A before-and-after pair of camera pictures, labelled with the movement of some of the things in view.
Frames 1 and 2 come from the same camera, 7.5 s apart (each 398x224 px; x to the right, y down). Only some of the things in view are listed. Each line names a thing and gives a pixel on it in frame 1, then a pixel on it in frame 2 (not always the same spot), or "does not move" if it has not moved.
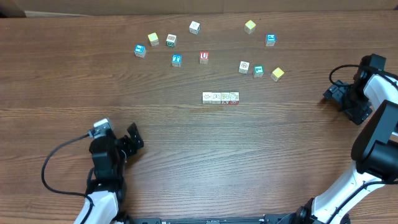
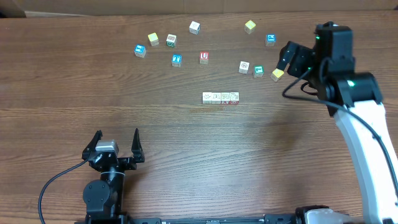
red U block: (204, 57) does not move
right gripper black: (359, 114) → (300, 56)
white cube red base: (225, 98) does not move
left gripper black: (130, 147) → (130, 163)
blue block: (176, 60) does not move
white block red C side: (234, 98) does not move
